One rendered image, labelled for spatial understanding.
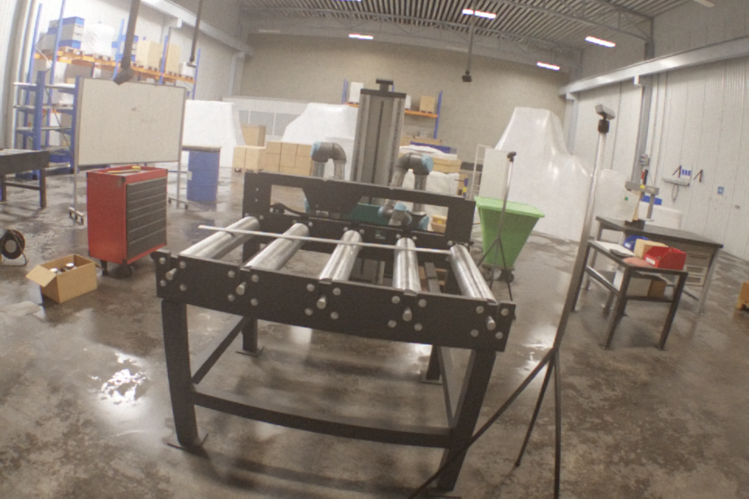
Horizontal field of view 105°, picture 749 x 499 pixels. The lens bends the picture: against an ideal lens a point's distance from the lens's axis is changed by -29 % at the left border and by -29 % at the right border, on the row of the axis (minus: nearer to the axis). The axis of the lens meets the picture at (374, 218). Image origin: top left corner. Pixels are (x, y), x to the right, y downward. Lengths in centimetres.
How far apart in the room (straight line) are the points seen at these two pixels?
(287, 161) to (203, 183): 351
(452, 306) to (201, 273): 91
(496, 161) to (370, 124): 296
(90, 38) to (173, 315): 1195
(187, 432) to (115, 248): 221
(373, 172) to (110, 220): 231
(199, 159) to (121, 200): 392
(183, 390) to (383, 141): 217
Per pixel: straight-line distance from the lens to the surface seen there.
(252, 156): 1204
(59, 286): 351
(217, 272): 153
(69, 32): 1231
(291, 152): 1043
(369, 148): 308
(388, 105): 307
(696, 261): 544
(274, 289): 147
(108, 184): 376
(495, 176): 574
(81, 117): 607
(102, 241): 393
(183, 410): 193
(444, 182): 546
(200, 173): 746
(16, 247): 447
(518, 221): 454
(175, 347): 174
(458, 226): 232
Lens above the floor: 143
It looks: 11 degrees down
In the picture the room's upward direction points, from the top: 7 degrees clockwise
